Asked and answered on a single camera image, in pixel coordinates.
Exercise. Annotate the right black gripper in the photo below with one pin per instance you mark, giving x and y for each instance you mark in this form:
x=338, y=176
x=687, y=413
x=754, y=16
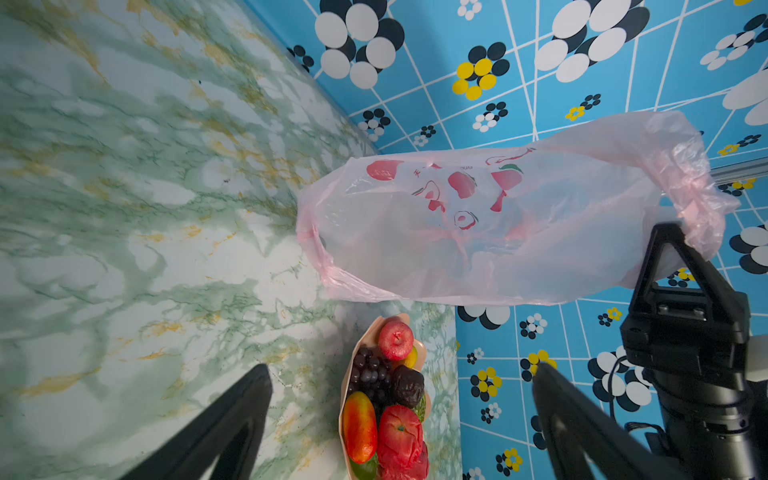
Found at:
x=692, y=342

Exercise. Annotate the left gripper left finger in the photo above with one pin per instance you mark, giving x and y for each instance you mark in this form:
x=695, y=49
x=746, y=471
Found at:
x=224, y=439

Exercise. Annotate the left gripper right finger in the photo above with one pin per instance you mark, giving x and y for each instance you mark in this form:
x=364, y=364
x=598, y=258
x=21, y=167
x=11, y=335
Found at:
x=578, y=433

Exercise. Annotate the pink plastic bag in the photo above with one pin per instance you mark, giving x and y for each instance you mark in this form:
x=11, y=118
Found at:
x=545, y=223

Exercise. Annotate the red strawberry fruit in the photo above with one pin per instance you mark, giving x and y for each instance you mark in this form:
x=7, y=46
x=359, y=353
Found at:
x=400, y=442

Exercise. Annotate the dark brown fruit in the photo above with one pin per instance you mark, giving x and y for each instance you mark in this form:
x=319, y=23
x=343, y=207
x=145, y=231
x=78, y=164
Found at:
x=407, y=386

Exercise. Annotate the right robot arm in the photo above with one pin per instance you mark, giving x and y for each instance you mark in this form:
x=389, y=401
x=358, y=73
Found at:
x=715, y=446

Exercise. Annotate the red orange mango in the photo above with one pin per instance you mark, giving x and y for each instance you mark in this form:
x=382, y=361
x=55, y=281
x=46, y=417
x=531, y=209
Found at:
x=359, y=428

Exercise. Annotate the green lime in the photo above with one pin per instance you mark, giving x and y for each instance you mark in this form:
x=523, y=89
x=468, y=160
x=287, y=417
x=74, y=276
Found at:
x=365, y=471

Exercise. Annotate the dark grape bunch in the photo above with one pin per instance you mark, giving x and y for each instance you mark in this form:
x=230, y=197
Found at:
x=371, y=374

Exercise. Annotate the yellow mango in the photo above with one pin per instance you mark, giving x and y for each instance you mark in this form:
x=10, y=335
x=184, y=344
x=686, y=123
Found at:
x=411, y=360

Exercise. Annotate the red peach top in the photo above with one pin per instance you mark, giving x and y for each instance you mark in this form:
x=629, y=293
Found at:
x=395, y=340

